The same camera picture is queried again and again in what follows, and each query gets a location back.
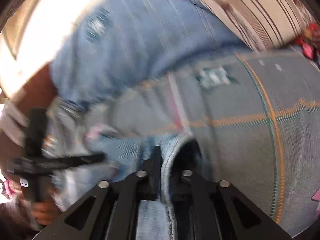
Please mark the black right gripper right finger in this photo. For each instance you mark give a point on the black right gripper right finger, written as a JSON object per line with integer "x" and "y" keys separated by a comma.
{"x": 214, "y": 210}

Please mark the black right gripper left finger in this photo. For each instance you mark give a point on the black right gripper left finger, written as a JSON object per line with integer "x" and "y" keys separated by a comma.
{"x": 109, "y": 210}

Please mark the light blue denim jeans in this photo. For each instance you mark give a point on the light blue denim jeans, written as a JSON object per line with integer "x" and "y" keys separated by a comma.
{"x": 123, "y": 156}

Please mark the person's left hand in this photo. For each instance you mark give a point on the person's left hand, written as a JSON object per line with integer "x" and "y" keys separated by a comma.
{"x": 45, "y": 212}

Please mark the grey star-patterned bedsheet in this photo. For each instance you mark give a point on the grey star-patterned bedsheet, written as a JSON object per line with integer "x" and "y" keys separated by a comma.
{"x": 254, "y": 118}

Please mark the blue plaid pillow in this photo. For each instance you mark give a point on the blue plaid pillow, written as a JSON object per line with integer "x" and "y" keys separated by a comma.
{"x": 122, "y": 43}

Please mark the cluttered items on shelf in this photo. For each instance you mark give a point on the cluttered items on shelf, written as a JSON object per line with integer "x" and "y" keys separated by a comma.
{"x": 308, "y": 41}

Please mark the beige brown striped pillow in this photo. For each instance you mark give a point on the beige brown striped pillow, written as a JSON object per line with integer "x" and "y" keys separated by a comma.
{"x": 263, "y": 24}

